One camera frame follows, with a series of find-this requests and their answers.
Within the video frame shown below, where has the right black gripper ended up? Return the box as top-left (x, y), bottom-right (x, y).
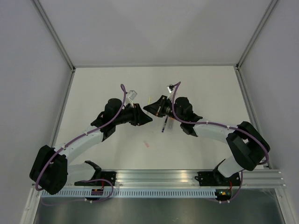
top-left (144, 95), bottom-right (183, 123)

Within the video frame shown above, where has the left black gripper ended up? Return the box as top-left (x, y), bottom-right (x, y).
top-left (114, 103), bottom-right (153, 126)

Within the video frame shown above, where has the orange marker with clear cap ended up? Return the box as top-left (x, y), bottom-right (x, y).
top-left (167, 117), bottom-right (175, 132)

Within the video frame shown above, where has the purple ink pen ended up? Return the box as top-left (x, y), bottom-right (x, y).
top-left (161, 116), bottom-right (168, 133)

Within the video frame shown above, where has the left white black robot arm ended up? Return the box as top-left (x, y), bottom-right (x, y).
top-left (29, 98), bottom-right (153, 195)

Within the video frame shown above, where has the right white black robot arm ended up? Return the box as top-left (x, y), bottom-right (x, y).
top-left (144, 95), bottom-right (271, 186)

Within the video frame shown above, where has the pink transparent pen cap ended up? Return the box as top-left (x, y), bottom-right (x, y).
top-left (143, 140), bottom-right (150, 148)

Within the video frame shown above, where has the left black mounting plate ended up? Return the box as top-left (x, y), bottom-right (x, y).
top-left (100, 171), bottom-right (117, 186)

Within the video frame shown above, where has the black mounting plate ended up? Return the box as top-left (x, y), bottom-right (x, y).
top-left (194, 171), bottom-right (241, 187)
top-left (100, 171), bottom-right (117, 186)

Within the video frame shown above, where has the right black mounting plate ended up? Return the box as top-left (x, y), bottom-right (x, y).
top-left (194, 171), bottom-right (241, 187)

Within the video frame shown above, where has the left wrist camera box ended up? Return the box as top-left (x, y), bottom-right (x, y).
top-left (126, 90), bottom-right (137, 107)

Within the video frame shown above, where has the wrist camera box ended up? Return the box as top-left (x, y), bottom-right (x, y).
top-left (167, 84), bottom-right (176, 99)
top-left (126, 90), bottom-right (137, 107)

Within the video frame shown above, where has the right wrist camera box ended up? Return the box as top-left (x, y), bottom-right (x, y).
top-left (167, 84), bottom-right (176, 99)

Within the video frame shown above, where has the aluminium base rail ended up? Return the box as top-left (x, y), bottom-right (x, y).
top-left (70, 169), bottom-right (287, 189)

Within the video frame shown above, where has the white slotted cable duct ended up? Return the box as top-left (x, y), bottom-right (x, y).
top-left (53, 188), bottom-right (216, 198)

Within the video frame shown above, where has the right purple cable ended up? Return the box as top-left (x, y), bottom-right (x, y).
top-left (171, 81), bottom-right (269, 203)

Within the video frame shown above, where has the left aluminium frame post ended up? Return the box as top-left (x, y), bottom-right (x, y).
top-left (31, 0), bottom-right (76, 72)

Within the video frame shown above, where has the aluminium frame post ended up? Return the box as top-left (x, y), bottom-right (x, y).
top-left (31, 0), bottom-right (76, 72)
top-left (235, 0), bottom-right (279, 70)

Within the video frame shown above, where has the right aluminium frame post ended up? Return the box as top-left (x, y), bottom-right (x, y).
top-left (235, 0), bottom-right (279, 70)

